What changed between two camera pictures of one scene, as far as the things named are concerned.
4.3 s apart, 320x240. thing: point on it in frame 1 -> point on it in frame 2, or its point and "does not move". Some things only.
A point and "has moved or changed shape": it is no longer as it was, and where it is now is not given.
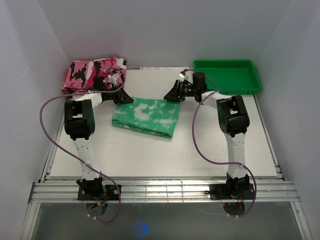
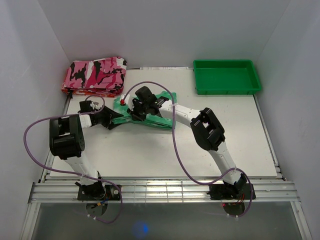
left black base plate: (98, 192) does not move
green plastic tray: (232, 76) does not move
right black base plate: (232, 191) does not move
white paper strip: (162, 68) does not move
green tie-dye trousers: (158, 116) has moved or changed shape
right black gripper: (176, 94) -> (134, 114)
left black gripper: (122, 97) -> (109, 114)
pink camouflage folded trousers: (80, 74) does not move
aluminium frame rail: (266, 192) does not move
